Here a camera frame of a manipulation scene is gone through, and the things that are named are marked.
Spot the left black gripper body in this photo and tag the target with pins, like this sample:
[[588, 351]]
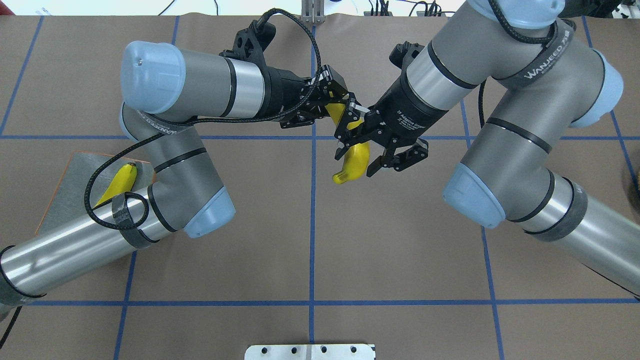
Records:
[[284, 91]]

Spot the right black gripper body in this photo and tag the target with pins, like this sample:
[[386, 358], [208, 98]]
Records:
[[399, 111]]

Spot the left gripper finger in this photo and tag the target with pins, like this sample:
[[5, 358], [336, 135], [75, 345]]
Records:
[[353, 114]]

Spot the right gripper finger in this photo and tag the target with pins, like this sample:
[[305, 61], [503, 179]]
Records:
[[401, 161], [343, 148]]

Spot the yellow plastic banana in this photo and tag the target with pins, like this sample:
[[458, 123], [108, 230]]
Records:
[[356, 159], [122, 182]]

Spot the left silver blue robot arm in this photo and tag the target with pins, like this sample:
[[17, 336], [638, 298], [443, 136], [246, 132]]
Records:
[[166, 90]]

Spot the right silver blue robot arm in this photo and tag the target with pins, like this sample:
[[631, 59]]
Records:
[[553, 82]]

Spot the grey plate with orange rim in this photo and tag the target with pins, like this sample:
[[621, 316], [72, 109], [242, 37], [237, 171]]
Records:
[[67, 203]]

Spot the aluminium frame post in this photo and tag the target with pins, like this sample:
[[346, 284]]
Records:
[[313, 12]]

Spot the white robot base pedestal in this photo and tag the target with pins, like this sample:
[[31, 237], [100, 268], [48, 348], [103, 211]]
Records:
[[326, 351]]

